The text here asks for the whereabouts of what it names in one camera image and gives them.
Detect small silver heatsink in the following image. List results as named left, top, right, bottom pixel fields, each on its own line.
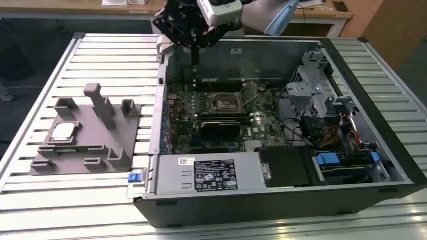
left=244, top=139, right=262, bottom=152

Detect green motherboard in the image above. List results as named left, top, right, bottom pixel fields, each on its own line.
left=162, top=81, right=290, bottom=155

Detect black RAM slot bank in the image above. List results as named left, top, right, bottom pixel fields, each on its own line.
left=197, top=112, right=254, bottom=121
left=193, top=77, right=244, bottom=93

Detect hard disk in blue carrier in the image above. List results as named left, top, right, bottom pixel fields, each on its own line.
left=312, top=152, right=373, bottom=186

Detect grey power supply unit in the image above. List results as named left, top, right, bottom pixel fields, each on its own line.
left=150, top=152, right=268, bottom=197

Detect black open PC case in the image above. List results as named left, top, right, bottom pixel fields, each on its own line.
left=132, top=32, right=427, bottom=229

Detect CPU socket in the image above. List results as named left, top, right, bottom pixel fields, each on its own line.
left=206, top=91, right=244, bottom=113

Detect blue case latch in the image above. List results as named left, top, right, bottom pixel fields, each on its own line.
left=126, top=171, right=144, bottom=185

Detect grey parts rack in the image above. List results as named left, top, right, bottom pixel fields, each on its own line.
left=27, top=82, right=144, bottom=176

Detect green RAM stick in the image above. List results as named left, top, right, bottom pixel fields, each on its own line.
left=54, top=146, right=90, bottom=153

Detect black wire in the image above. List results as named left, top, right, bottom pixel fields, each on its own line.
left=281, top=118, right=316, bottom=148

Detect red and yellow wires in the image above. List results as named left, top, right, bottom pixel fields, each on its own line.
left=316, top=112, right=362, bottom=151

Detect black plastic shroud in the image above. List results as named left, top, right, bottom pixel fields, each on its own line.
left=257, top=146, right=322, bottom=188

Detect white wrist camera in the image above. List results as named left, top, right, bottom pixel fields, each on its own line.
left=196, top=0, right=244, bottom=27

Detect wooden cabinet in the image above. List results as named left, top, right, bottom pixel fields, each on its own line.
left=338, top=0, right=427, bottom=71

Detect black case fan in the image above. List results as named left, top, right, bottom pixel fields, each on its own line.
left=178, top=65, right=197, bottom=85

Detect black graphics card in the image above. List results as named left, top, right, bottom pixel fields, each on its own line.
left=194, top=119, right=242, bottom=139

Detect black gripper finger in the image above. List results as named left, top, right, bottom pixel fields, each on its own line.
left=152, top=10, right=197, bottom=67
left=194, top=23, right=230, bottom=67

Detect grey metal bracket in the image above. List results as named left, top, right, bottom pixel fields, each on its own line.
left=324, top=96, right=381, bottom=153

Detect wooden desk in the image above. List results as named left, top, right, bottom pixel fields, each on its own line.
left=0, top=0, right=354, bottom=38

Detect silver metal drive cage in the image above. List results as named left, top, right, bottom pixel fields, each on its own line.
left=284, top=51, right=336, bottom=120

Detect silver CPU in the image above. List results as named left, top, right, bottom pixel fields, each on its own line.
left=49, top=123, right=80, bottom=141

